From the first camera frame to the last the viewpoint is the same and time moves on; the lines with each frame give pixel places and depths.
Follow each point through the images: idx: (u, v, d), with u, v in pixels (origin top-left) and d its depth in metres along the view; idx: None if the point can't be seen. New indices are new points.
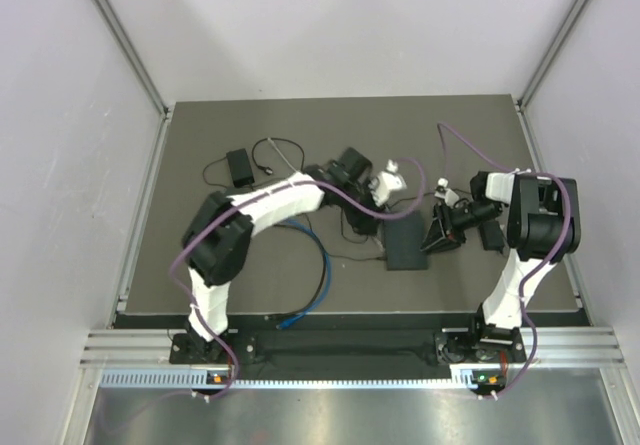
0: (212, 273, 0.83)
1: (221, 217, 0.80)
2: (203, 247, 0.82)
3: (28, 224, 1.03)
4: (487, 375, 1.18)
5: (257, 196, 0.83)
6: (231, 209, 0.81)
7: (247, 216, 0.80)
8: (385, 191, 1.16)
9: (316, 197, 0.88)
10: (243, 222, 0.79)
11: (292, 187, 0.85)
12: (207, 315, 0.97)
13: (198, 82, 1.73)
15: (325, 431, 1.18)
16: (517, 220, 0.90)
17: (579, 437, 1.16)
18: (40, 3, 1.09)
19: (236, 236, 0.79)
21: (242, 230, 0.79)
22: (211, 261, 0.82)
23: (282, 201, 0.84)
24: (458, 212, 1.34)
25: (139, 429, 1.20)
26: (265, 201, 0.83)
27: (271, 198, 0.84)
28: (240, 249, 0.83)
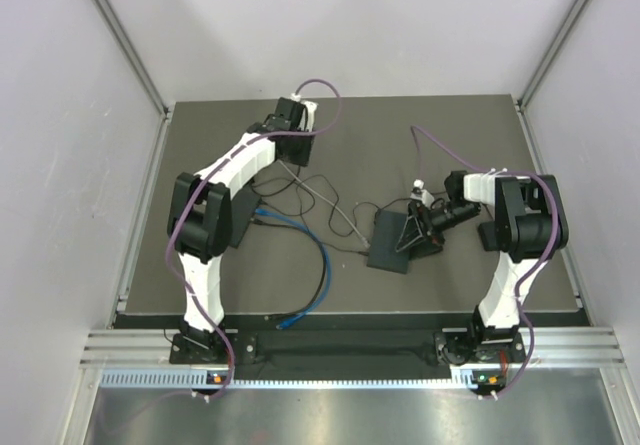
0: (208, 248, 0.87)
1: (197, 192, 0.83)
2: (190, 227, 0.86)
3: (27, 223, 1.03)
4: (487, 375, 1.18)
5: (219, 165, 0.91)
6: (201, 183, 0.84)
7: (220, 183, 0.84)
8: (312, 117, 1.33)
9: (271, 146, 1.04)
10: (218, 190, 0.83)
11: (248, 147, 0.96)
12: (204, 302, 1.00)
13: (198, 82, 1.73)
15: (325, 431, 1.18)
16: (505, 223, 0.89)
17: (579, 438, 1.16)
18: (40, 3, 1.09)
19: (219, 204, 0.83)
21: (222, 199, 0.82)
22: (204, 238, 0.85)
23: (244, 161, 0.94)
24: (437, 212, 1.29)
25: (139, 429, 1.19)
26: (227, 168, 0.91)
27: (232, 160, 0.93)
28: (225, 218, 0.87)
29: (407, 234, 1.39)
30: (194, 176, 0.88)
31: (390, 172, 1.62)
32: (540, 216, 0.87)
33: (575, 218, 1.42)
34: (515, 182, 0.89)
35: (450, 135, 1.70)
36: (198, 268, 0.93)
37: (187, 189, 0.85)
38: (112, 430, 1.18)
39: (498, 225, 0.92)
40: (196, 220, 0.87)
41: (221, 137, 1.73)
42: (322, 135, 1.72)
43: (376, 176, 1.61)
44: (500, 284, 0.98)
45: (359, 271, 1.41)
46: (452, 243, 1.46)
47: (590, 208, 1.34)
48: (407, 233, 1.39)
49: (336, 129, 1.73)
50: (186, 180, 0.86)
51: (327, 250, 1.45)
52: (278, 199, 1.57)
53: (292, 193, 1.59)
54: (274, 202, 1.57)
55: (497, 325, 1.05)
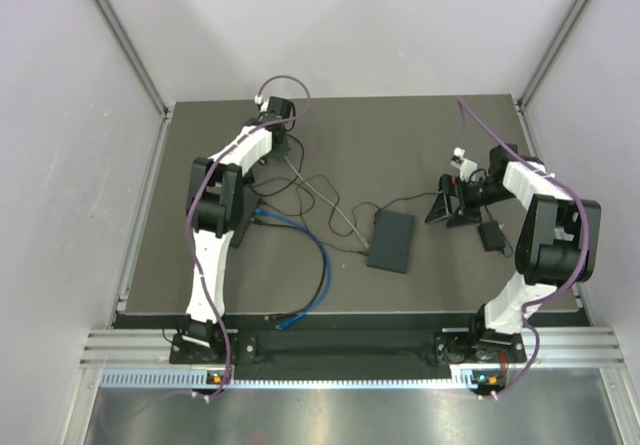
0: (225, 223, 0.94)
1: (213, 169, 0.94)
2: (207, 204, 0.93)
3: (27, 223, 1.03)
4: (487, 375, 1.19)
5: (229, 149, 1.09)
6: (215, 164, 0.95)
7: (233, 164, 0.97)
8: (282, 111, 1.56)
9: (268, 138, 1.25)
10: (233, 168, 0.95)
11: (250, 136, 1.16)
12: (211, 285, 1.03)
13: (198, 82, 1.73)
15: (325, 431, 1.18)
16: (527, 246, 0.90)
17: (580, 438, 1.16)
18: (41, 4, 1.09)
19: (235, 180, 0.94)
21: (237, 174, 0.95)
22: (222, 211, 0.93)
23: (247, 146, 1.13)
24: (471, 187, 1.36)
25: (139, 429, 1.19)
26: (236, 151, 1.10)
27: (239, 145, 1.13)
28: (239, 197, 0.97)
29: (437, 206, 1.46)
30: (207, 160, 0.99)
31: (391, 172, 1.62)
32: (567, 243, 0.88)
33: None
34: (552, 207, 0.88)
35: (450, 136, 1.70)
36: (212, 245, 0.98)
37: (203, 170, 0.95)
38: (112, 429, 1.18)
39: (522, 242, 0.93)
40: (212, 199, 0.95)
41: (221, 137, 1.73)
42: (322, 135, 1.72)
43: (376, 176, 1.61)
44: (509, 296, 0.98)
45: (360, 271, 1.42)
46: (452, 243, 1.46)
47: None
48: (436, 208, 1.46)
49: (336, 129, 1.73)
50: (202, 162, 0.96)
51: (327, 250, 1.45)
52: (278, 199, 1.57)
53: (293, 193, 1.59)
54: (274, 202, 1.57)
55: (498, 329, 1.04)
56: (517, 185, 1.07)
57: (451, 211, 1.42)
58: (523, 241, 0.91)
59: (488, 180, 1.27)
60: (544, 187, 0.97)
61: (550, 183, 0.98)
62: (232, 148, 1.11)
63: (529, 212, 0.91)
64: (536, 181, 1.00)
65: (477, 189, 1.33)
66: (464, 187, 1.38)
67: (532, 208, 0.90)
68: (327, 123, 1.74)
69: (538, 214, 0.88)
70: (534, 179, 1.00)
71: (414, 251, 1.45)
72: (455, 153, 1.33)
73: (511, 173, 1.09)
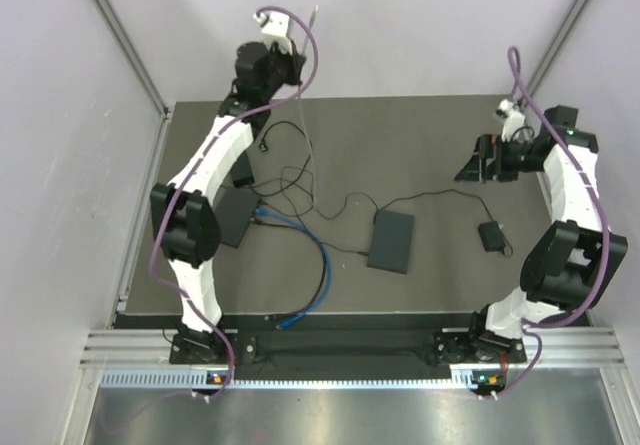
0: (198, 254, 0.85)
1: (173, 201, 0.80)
2: (175, 235, 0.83)
3: (28, 224, 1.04)
4: (487, 375, 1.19)
5: (193, 167, 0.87)
6: (178, 191, 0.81)
7: (197, 193, 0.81)
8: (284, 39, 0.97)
9: (247, 130, 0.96)
10: (195, 199, 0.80)
11: (219, 139, 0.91)
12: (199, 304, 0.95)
13: (198, 82, 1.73)
15: (325, 431, 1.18)
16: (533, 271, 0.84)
17: (580, 438, 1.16)
18: (41, 4, 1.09)
19: (201, 214, 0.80)
21: (201, 207, 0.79)
22: (191, 246, 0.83)
23: (216, 156, 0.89)
24: (514, 145, 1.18)
25: (139, 429, 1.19)
26: (203, 166, 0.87)
27: (205, 157, 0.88)
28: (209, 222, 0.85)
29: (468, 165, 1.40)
30: (168, 185, 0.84)
31: (390, 172, 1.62)
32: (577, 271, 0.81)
33: None
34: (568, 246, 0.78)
35: (451, 135, 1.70)
36: (190, 275, 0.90)
37: (164, 201, 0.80)
38: (112, 429, 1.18)
39: (531, 257, 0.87)
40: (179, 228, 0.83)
41: None
42: (323, 135, 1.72)
43: (375, 175, 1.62)
44: (510, 307, 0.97)
45: (360, 271, 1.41)
46: (452, 243, 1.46)
47: None
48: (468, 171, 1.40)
49: (337, 128, 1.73)
50: (161, 192, 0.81)
51: (327, 250, 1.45)
52: (277, 199, 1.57)
53: (292, 193, 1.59)
54: (274, 202, 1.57)
55: (497, 332, 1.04)
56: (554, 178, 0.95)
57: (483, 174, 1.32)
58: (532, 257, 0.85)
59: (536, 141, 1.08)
60: (579, 205, 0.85)
61: (587, 197, 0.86)
62: (199, 161, 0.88)
63: (546, 233, 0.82)
64: (572, 192, 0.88)
65: (519, 155, 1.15)
66: (504, 147, 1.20)
67: (549, 231, 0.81)
68: (327, 123, 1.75)
69: (550, 254, 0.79)
70: (570, 188, 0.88)
71: (414, 251, 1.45)
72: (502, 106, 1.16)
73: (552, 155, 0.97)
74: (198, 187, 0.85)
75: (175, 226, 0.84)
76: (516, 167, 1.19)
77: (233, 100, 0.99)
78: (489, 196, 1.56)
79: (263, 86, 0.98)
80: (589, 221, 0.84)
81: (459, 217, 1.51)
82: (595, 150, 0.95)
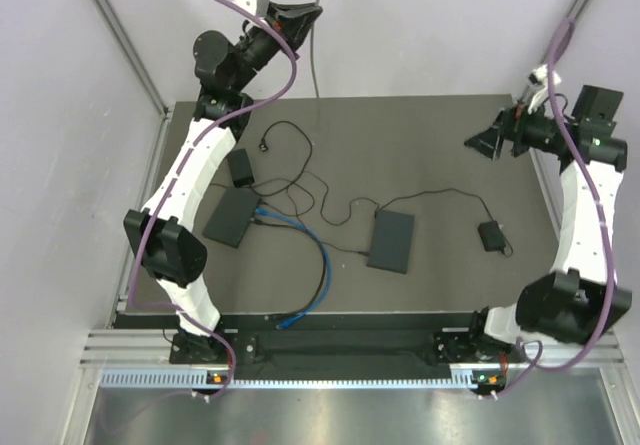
0: (183, 274, 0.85)
1: (149, 229, 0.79)
2: (158, 257, 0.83)
3: (28, 222, 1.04)
4: (487, 375, 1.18)
5: (168, 187, 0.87)
6: (152, 219, 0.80)
7: (173, 221, 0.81)
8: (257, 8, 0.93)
9: (226, 134, 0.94)
10: (170, 228, 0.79)
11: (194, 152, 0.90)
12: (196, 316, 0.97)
13: (198, 81, 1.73)
15: (325, 431, 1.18)
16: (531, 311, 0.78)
17: (581, 438, 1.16)
18: (41, 3, 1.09)
19: (176, 240, 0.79)
21: (178, 235, 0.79)
22: (175, 268, 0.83)
23: (190, 174, 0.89)
24: (541, 122, 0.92)
25: (138, 429, 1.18)
26: (177, 184, 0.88)
27: (179, 175, 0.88)
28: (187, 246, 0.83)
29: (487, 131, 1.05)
30: (142, 212, 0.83)
31: (390, 172, 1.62)
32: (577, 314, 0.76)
33: None
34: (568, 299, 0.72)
35: (451, 135, 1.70)
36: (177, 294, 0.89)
37: (138, 228, 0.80)
38: (111, 429, 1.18)
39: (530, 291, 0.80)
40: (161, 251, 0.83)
41: None
42: (322, 135, 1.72)
43: (375, 175, 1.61)
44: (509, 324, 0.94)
45: (360, 271, 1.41)
46: (452, 243, 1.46)
47: None
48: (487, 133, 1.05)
49: (337, 128, 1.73)
50: (136, 219, 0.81)
51: (327, 250, 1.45)
52: (277, 199, 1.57)
53: (292, 193, 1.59)
54: (274, 202, 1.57)
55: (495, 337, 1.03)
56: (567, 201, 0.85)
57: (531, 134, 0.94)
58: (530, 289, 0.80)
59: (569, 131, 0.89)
60: (585, 245, 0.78)
61: (597, 234, 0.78)
62: (174, 181, 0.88)
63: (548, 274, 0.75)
64: (579, 227, 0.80)
65: (544, 137, 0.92)
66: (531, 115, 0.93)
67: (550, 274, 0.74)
68: (327, 123, 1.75)
69: (547, 302, 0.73)
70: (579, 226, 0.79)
71: (414, 251, 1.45)
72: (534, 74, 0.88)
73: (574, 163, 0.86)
74: (174, 213, 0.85)
75: (156, 250, 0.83)
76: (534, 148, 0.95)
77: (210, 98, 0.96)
78: (489, 196, 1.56)
79: (235, 82, 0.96)
80: (595, 266, 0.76)
81: (459, 217, 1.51)
82: (621, 169, 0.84)
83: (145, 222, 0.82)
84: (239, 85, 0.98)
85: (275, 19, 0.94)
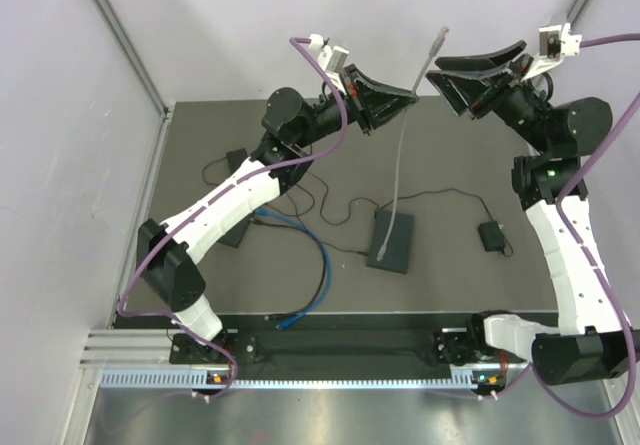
0: (171, 299, 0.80)
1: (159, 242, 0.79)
2: (152, 274, 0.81)
3: (28, 224, 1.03)
4: (487, 375, 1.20)
5: (194, 213, 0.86)
6: (166, 236, 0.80)
7: (182, 245, 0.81)
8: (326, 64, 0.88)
9: (273, 185, 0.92)
10: (177, 253, 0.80)
11: (234, 187, 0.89)
12: (193, 329, 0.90)
13: (198, 82, 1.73)
15: (325, 431, 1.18)
16: (551, 368, 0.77)
17: (580, 438, 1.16)
18: (41, 5, 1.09)
19: (177, 265, 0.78)
21: (181, 261, 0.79)
22: (166, 290, 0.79)
23: (220, 211, 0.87)
24: (525, 93, 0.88)
25: (138, 430, 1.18)
26: (202, 215, 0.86)
27: (209, 206, 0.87)
28: (189, 279, 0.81)
29: (470, 78, 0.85)
30: (161, 226, 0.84)
31: (390, 172, 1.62)
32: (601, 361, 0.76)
33: None
34: (593, 359, 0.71)
35: (450, 136, 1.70)
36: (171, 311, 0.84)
37: (149, 239, 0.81)
38: (111, 429, 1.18)
39: (542, 345, 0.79)
40: (156, 271, 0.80)
41: (221, 138, 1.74)
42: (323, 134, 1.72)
43: (375, 176, 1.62)
44: (515, 343, 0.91)
45: (360, 271, 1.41)
46: (453, 243, 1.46)
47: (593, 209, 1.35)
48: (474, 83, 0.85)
49: None
50: (149, 230, 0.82)
51: (327, 250, 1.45)
52: (277, 199, 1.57)
53: (292, 193, 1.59)
54: (274, 202, 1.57)
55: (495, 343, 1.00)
56: (544, 236, 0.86)
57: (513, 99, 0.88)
58: (543, 346, 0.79)
59: (544, 130, 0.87)
60: (588, 296, 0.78)
61: (593, 280, 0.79)
62: (201, 209, 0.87)
63: (565, 336, 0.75)
64: (575, 275, 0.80)
65: (521, 113, 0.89)
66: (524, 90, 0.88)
67: (569, 336, 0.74)
68: None
69: (572, 367, 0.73)
70: (574, 274, 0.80)
71: (414, 251, 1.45)
72: (564, 42, 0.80)
73: (538, 200, 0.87)
74: (186, 238, 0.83)
75: (155, 267, 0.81)
76: (499, 112, 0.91)
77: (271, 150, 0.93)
78: (488, 196, 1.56)
79: (299, 137, 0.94)
80: (606, 317, 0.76)
81: (459, 217, 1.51)
82: (583, 195, 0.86)
83: (158, 237, 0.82)
84: (303, 141, 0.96)
85: (352, 80, 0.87)
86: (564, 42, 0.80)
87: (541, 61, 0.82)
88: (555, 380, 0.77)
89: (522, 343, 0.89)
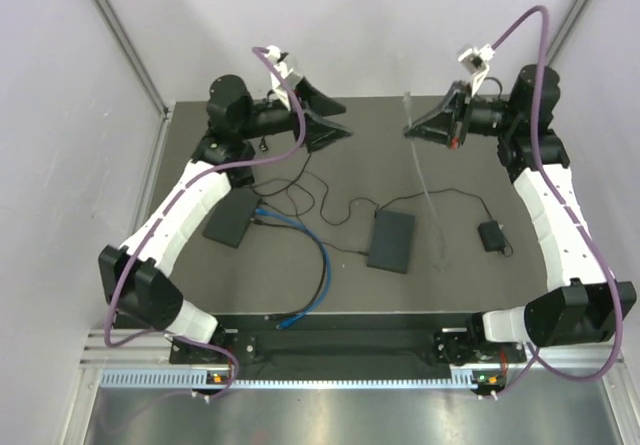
0: (151, 318, 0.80)
1: (124, 269, 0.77)
2: (127, 298, 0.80)
3: (27, 224, 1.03)
4: (487, 375, 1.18)
5: (151, 228, 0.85)
6: (130, 258, 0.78)
7: (149, 262, 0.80)
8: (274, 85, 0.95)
9: (221, 180, 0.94)
10: (146, 271, 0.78)
11: (185, 191, 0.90)
12: (188, 333, 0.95)
13: (198, 82, 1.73)
15: (324, 430, 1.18)
16: (542, 328, 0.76)
17: (580, 438, 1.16)
18: (41, 5, 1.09)
19: (150, 284, 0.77)
21: (153, 278, 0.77)
22: (145, 310, 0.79)
23: (177, 218, 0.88)
24: (481, 104, 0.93)
25: (138, 430, 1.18)
26: (161, 227, 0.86)
27: (164, 218, 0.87)
28: (163, 292, 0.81)
29: (434, 114, 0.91)
30: (120, 249, 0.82)
31: (389, 173, 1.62)
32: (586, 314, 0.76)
33: None
34: (581, 307, 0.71)
35: None
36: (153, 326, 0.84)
37: (113, 266, 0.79)
38: (111, 429, 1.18)
39: (533, 309, 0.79)
40: (130, 294, 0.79)
41: None
42: None
43: (375, 176, 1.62)
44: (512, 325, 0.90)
45: (360, 271, 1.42)
46: (452, 243, 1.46)
47: (592, 209, 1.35)
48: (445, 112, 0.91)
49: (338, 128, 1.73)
50: (111, 257, 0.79)
51: (327, 250, 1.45)
52: (277, 199, 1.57)
53: (292, 194, 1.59)
54: (274, 202, 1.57)
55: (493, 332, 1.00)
56: (532, 201, 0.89)
57: (478, 115, 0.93)
58: (534, 309, 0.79)
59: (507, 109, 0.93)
60: (572, 251, 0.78)
61: (577, 237, 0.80)
62: (158, 222, 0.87)
63: (552, 291, 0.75)
64: (560, 234, 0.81)
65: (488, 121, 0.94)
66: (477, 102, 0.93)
67: (554, 291, 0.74)
68: None
69: (562, 318, 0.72)
70: (558, 231, 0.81)
71: (414, 251, 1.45)
72: (481, 53, 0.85)
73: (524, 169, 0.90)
74: (152, 254, 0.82)
75: (128, 291, 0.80)
76: (472, 129, 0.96)
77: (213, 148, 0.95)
78: (489, 196, 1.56)
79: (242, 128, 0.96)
80: (591, 270, 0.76)
81: (459, 217, 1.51)
82: (565, 161, 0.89)
83: (121, 261, 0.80)
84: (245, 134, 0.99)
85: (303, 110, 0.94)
86: (481, 54, 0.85)
87: (476, 76, 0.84)
88: (546, 341, 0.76)
89: (521, 333, 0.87)
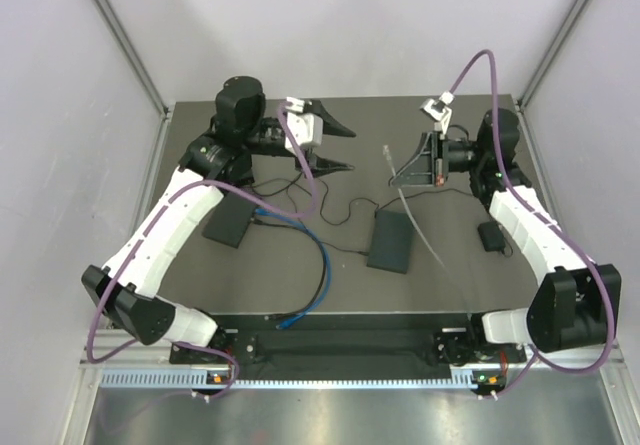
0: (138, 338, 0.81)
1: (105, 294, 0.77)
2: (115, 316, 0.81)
3: (27, 224, 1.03)
4: (487, 375, 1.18)
5: (133, 250, 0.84)
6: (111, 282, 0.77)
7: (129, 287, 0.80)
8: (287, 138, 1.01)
9: (210, 192, 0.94)
10: (127, 295, 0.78)
11: (168, 208, 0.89)
12: (185, 337, 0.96)
13: (198, 82, 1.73)
15: (324, 430, 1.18)
16: (546, 328, 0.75)
17: (580, 438, 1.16)
18: (40, 4, 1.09)
19: (132, 309, 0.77)
21: (134, 305, 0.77)
22: (132, 331, 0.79)
23: (159, 238, 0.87)
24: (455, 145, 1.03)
25: (138, 429, 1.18)
26: (142, 248, 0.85)
27: (146, 238, 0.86)
28: (148, 314, 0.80)
29: (415, 159, 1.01)
30: (103, 270, 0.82)
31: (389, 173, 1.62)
32: (583, 309, 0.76)
33: (579, 217, 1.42)
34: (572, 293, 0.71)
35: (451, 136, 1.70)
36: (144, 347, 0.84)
37: (96, 288, 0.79)
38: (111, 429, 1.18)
39: (534, 313, 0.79)
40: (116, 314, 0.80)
41: None
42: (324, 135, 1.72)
43: (375, 176, 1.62)
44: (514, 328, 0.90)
45: (359, 271, 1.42)
46: (452, 243, 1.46)
47: (592, 210, 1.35)
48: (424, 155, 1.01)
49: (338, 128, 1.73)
50: (95, 276, 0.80)
51: (327, 250, 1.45)
52: (277, 200, 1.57)
53: (292, 194, 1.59)
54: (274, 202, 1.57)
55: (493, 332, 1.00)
56: (508, 220, 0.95)
57: (453, 153, 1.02)
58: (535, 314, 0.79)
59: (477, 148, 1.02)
60: (550, 247, 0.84)
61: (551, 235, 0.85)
62: (139, 242, 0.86)
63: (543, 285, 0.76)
64: (537, 236, 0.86)
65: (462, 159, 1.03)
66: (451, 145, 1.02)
67: (544, 283, 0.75)
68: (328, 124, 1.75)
69: (557, 308, 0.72)
70: (535, 234, 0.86)
71: (414, 251, 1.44)
72: (441, 97, 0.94)
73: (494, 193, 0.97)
74: (134, 279, 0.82)
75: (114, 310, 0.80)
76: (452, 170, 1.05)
77: (204, 152, 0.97)
78: None
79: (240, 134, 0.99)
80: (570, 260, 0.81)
81: (459, 217, 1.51)
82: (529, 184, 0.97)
83: (104, 283, 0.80)
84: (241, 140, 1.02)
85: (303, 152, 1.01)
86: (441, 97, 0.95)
87: (442, 117, 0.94)
88: (554, 341, 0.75)
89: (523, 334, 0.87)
